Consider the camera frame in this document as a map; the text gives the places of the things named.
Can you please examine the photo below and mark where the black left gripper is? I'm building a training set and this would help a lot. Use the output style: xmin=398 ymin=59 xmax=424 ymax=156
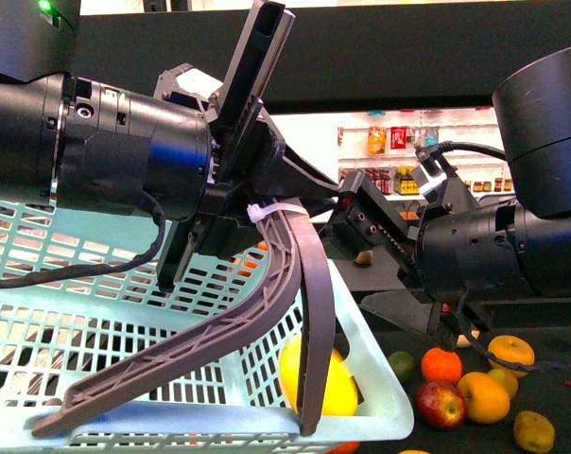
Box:
xmin=157 ymin=1 xmax=337 ymax=291

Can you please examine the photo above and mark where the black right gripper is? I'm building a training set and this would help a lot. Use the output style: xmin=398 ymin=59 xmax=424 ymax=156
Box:
xmin=322 ymin=144 xmax=493 ymax=336

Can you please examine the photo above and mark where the yellow lemon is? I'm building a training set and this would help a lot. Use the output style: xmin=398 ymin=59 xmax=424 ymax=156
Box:
xmin=278 ymin=335 xmax=358 ymax=416

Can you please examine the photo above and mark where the teal plastic shopping basket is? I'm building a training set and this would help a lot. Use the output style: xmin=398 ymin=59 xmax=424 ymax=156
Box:
xmin=0 ymin=198 xmax=415 ymax=454

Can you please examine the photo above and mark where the white zip tie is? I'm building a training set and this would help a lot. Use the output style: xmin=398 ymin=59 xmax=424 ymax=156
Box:
xmin=247 ymin=202 xmax=308 ymax=224

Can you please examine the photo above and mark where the green lime upper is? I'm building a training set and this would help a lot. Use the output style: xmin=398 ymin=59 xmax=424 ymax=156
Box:
xmin=388 ymin=351 xmax=415 ymax=383

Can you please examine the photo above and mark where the small orange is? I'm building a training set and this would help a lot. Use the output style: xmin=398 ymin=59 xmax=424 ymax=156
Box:
xmin=421 ymin=348 xmax=462 ymax=385

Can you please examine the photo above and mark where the red yellow apple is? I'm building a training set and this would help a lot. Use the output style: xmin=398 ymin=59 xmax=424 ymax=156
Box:
xmin=415 ymin=381 xmax=466 ymax=429

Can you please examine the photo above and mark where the golden pear apple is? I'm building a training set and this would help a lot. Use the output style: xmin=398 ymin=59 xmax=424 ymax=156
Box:
xmin=488 ymin=335 xmax=535 ymax=366

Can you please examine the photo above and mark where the yellow orange apple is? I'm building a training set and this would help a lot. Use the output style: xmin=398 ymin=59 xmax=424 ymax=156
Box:
xmin=457 ymin=372 xmax=510 ymax=424

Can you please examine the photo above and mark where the large orange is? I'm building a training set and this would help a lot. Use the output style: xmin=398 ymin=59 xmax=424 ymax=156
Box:
xmin=327 ymin=441 xmax=360 ymax=454

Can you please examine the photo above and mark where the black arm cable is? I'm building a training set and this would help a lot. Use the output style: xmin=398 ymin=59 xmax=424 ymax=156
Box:
xmin=0 ymin=188 xmax=167 ymax=289

